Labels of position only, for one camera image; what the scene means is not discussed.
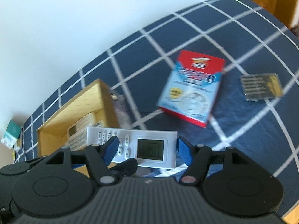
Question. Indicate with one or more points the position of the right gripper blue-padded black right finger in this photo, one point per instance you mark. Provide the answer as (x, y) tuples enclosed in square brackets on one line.
[(196, 158)]

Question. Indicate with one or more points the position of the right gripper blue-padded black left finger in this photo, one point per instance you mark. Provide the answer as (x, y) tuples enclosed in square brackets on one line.
[(98, 158)]

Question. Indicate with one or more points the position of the white remote with LCD screen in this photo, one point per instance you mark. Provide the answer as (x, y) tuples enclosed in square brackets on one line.
[(155, 149)]

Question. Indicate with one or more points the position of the clear plastic screwdriver set case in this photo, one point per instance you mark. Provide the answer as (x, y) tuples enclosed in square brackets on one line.
[(258, 87)]

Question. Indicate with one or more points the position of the white air conditioner remote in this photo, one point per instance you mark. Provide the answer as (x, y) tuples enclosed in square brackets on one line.
[(77, 133)]

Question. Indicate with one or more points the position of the yellow cardboard shoe box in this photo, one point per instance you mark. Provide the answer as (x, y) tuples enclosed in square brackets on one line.
[(95, 98)]

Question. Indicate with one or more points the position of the red blue cleaner box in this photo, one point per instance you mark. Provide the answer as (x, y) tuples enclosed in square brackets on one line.
[(192, 86)]

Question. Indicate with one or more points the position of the green white tissue box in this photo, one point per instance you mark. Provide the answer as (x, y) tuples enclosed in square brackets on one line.
[(11, 134)]

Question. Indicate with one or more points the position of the navy white grid bedsheet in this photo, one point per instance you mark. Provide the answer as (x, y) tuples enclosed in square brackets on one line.
[(222, 74)]

